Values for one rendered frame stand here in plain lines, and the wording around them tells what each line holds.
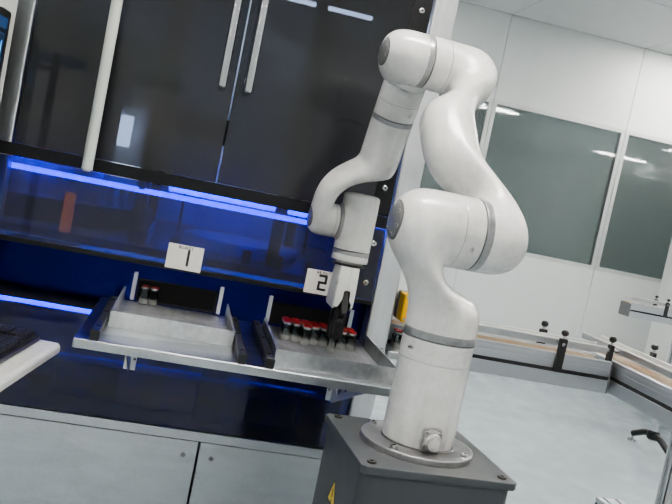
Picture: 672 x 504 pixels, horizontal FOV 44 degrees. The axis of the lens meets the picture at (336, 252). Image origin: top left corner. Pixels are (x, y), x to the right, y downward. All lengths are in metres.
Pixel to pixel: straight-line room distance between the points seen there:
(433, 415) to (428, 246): 0.27
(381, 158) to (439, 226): 0.52
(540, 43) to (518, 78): 0.34
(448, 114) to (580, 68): 5.93
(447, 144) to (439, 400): 0.43
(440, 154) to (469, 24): 5.64
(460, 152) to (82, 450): 1.20
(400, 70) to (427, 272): 0.43
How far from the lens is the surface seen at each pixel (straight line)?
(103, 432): 2.10
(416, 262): 1.28
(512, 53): 7.14
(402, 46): 1.55
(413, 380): 1.34
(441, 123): 1.45
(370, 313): 2.07
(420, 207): 1.28
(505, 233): 1.33
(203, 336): 1.77
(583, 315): 7.49
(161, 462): 2.12
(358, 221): 1.83
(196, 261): 2.00
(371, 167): 1.78
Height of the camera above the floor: 1.25
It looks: 4 degrees down
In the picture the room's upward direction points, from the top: 12 degrees clockwise
